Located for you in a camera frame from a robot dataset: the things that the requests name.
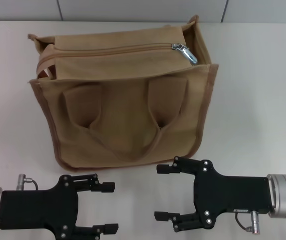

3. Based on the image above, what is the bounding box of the gripper cable with plug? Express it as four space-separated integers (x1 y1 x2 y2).
234 211 261 235
16 174 39 191

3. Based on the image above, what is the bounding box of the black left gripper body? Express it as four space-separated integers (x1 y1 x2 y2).
0 174 80 240

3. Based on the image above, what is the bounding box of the left gripper cable with plug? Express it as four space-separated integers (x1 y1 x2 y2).
16 174 39 191

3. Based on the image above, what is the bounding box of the khaki canvas food bag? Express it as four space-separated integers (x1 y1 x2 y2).
27 14 220 173

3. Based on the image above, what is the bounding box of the right gripper cable with plug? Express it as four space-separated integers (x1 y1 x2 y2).
234 211 261 235

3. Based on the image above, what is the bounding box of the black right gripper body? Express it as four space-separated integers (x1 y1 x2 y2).
194 158 277 230

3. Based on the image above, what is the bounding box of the silver metal zipper pull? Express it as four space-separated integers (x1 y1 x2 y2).
170 42 198 65

